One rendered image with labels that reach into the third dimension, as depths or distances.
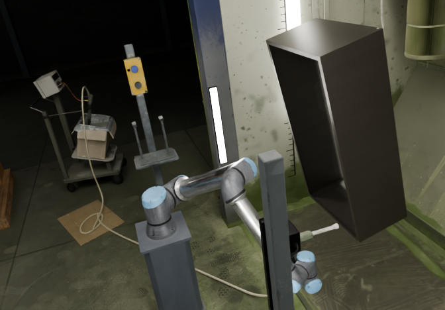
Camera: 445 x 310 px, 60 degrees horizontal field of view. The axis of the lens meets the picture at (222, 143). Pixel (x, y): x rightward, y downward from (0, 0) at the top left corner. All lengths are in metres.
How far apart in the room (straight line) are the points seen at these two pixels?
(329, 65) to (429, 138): 1.69
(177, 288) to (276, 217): 1.67
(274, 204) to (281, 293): 0.30
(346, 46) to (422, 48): 1.34
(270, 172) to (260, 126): 2.19
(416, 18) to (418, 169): 1.14
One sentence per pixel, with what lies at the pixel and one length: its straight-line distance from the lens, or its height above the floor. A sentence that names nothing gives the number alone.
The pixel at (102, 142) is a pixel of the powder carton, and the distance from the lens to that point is 4.35.
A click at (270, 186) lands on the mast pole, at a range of 0.95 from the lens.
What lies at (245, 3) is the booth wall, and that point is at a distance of 2.88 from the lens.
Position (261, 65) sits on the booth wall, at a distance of 2.98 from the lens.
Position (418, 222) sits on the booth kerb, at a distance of 3.34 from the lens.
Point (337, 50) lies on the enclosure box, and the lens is 1.92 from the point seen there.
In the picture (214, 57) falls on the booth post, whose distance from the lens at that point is 2.85.
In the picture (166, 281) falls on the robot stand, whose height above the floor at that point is 0.37.
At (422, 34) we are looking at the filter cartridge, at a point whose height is 1.44.
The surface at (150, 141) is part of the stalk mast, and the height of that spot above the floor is 0.88.
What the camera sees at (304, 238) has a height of 0.55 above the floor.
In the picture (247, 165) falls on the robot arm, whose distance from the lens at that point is 1.98.
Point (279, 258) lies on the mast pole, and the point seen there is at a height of 1.34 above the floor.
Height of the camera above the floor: 2.07
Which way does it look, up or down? 24 degrees down
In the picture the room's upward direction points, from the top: 8 degrees counter-clockwise
